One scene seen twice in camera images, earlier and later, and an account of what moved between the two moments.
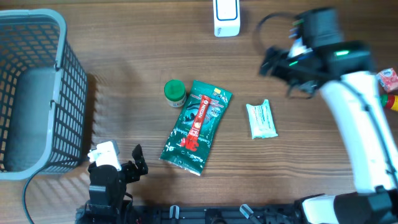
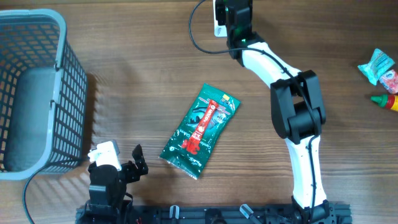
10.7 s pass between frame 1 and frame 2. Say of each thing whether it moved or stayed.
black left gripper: stayed
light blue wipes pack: moved
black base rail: stayed
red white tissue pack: stayed
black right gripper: moved
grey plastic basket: stayed
